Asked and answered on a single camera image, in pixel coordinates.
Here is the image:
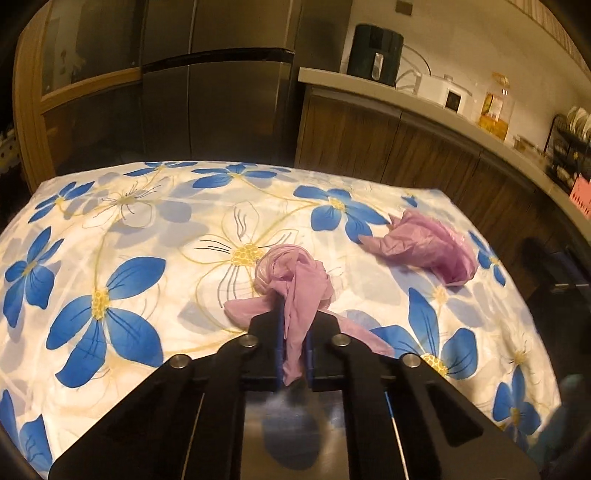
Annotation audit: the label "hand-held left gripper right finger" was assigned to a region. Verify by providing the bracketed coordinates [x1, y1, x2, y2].
[305, 311, 541, 480]

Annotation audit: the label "black air fryer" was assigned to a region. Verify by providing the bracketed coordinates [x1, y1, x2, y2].
[346, 24, 404, 88]

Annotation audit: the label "purple plastic bag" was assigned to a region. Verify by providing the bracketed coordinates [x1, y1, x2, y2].
[224, 244, 395, 387]
[358, 209, 478, 288]

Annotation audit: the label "black dish rack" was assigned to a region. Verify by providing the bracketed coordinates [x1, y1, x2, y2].
[545, 106, 591, 195]

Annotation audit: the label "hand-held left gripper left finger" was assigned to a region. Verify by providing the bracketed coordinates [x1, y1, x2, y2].
[48, 311, 283, 480]

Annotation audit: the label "appliance power cable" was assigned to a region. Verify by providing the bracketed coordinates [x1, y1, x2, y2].
[394, 46, 432, 90]

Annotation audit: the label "wooden wall cabinets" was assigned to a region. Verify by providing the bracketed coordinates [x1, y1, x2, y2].
[522, 0, 591, 70]

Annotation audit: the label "cooking oil bottle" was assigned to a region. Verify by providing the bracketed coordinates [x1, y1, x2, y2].
[477, 71, 514, 141]

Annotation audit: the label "polka dot tablecloth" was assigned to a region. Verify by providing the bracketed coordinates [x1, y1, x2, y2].
[0, 131, 19, 171]

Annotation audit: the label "kitchen counter with cabinets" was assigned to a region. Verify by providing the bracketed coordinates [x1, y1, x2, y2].
[293, 67, 591, 287]

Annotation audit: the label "white electric cooker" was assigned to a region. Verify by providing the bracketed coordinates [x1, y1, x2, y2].
[416, 74, 472, 115]

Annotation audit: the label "wooden glass door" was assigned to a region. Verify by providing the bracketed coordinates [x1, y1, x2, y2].
[11, 0, 148, 195]

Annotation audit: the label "dark grey refrigerator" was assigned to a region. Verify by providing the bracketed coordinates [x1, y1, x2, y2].
[139, 0, 305, 167]

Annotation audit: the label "pink utensil holder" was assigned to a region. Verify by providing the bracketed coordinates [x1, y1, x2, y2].
[570, 178, 591, 215]

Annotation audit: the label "blue cloth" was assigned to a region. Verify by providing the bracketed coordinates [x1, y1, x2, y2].
[531, 374, 589, 462]

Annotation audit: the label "blue floral tablecloth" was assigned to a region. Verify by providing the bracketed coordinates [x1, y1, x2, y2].
[0, 161, 561, 480]

